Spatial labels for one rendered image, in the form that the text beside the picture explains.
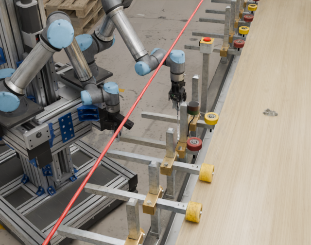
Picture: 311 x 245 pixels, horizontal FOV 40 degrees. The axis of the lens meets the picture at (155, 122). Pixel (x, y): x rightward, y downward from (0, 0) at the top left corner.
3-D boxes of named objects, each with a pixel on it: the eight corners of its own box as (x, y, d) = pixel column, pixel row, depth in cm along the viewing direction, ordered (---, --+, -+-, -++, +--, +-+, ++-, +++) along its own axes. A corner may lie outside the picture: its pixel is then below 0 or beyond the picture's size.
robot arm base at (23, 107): (-6, 110, 227) (-11, 94, 221) (18, 98, 236) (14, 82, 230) (9, 120, 218) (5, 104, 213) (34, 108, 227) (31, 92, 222)
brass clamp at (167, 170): (159, 174, 201) (159, 166, 198) (167, 156, 211) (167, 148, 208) (171, 176, 199) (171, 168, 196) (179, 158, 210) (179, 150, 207)
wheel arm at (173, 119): (141, 118, 255) (141, 113, 253) (143, 115, 258) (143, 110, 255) (213, 131, 244) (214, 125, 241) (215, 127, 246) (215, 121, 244)
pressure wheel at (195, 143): (184, 161, 227) (184, 144, 220) (188, 151, 233) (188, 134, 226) (199, 164, 224) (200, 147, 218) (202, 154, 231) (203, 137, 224)
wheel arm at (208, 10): (205, 13, 391) (205, 8, 388) (205, 12, 393) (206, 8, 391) (253, 18, 379) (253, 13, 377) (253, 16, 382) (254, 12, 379)
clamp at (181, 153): (174, 157, 226) (174, 149, 223) (181, 141, 236) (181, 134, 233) (184, 159, 224) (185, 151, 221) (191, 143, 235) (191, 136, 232)
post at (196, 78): (190, 145, 260) (192, 76, 232) (191, 142, 263) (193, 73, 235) (196, 146, 259) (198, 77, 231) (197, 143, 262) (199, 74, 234)
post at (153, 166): (151, 240, 202) (147, 164, 174) (153, 235, 205) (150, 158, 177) (158, 242, 201) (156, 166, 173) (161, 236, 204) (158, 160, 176)
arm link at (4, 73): (22, 85, 227) (16, 62, 219) (22, 98, 217) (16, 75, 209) (-2, 89, 225) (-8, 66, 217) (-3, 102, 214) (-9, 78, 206)
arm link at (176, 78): (172, 67, 227) (187, 69, 225) (172, 75, 230) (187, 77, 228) (168, 74, 222) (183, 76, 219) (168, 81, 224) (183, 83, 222)
